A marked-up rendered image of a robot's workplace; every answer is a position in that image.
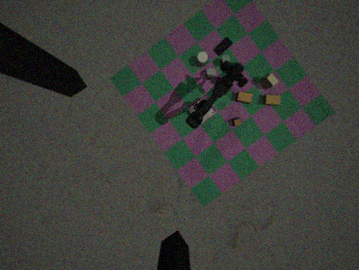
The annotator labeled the tan rectangular block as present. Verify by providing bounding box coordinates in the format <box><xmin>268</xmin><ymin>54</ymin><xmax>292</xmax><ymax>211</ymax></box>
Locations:
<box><xmin>263</xmin><ymin>95</ymin><xmax>281</xmax><ymax>106</ymax></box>
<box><xmin>235</xmin><ymin>92</ymin><xmax>253</xmax><ymax>104</ymax></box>

